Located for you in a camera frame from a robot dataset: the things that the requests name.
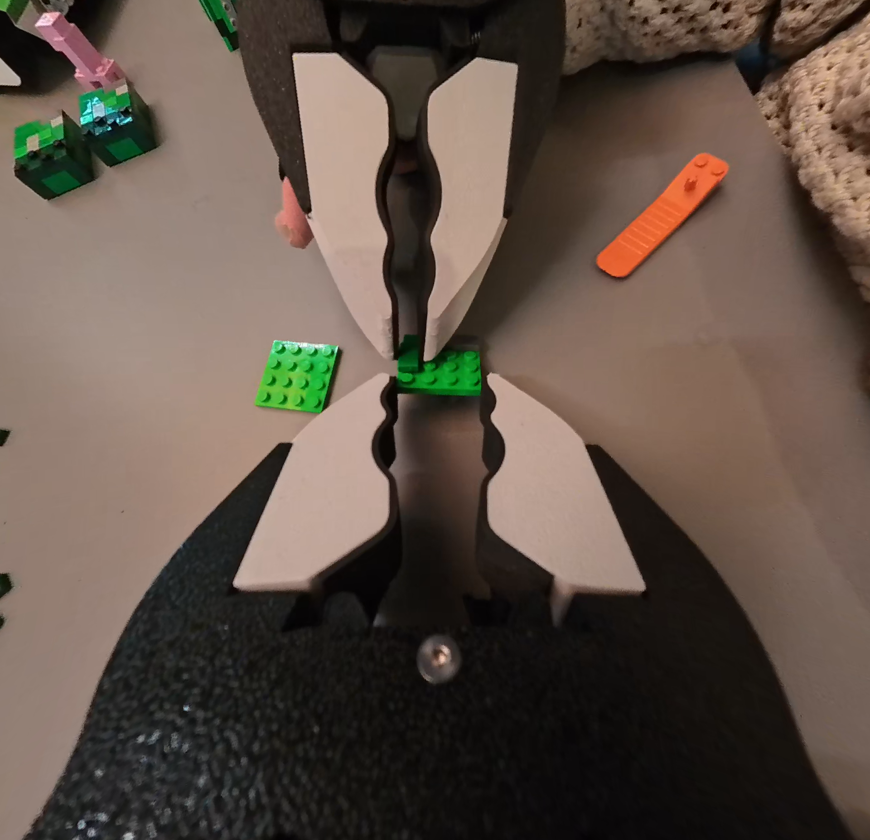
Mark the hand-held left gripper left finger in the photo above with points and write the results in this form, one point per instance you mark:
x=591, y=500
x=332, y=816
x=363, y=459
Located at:
x=319, y=500

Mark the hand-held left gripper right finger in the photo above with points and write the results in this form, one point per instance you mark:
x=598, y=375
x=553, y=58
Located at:
x=557, y=507

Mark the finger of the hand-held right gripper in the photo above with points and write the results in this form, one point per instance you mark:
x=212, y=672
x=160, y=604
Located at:
x=340, y=174
x=476, y=174

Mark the small green lego brick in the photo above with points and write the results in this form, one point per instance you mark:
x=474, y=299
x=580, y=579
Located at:
x=410, y=361

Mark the bright green square lego plate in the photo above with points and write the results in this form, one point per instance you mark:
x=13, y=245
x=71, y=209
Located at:
x=296, y=378
x=452, y=376

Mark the pile of dark green pieces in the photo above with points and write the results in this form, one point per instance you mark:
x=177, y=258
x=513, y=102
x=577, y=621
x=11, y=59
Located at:
x=4, y=585

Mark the person's right forearm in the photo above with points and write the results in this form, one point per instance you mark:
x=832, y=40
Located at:
x=680, y=11

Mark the tall green lego creeper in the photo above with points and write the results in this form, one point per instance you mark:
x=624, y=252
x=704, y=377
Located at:
x=217, y=4

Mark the green lego build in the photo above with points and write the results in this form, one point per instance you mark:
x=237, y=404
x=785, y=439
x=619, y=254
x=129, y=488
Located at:
x=51, y=164
x=122, y=133

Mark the orange lego brick separator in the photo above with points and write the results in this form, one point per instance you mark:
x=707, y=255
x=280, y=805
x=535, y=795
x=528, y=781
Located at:
x=659, y=218

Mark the pink lego pig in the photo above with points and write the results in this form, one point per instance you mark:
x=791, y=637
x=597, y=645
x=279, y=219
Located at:
x=71, y=48

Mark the person's right hand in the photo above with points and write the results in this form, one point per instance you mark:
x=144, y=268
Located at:
x=293, y=221

